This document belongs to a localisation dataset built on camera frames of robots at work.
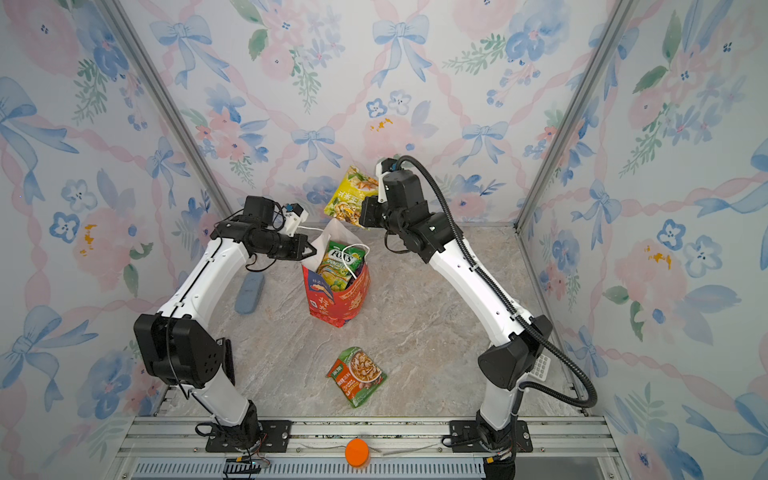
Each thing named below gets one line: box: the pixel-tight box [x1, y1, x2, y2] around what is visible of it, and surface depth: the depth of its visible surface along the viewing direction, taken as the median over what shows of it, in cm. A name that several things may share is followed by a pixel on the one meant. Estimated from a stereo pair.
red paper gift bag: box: [302, 218, 371, 327], surface depth 85 cm
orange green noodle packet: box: [326, 346, 387, 408], surface depth 85 cm
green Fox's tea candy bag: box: [317, 241, 366, 292], surface depth 84 cm
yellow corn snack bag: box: [324, 165, 379, 229], surface depth 74 cm
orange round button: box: [345, 438, 369, 467], surface depth 66 cm
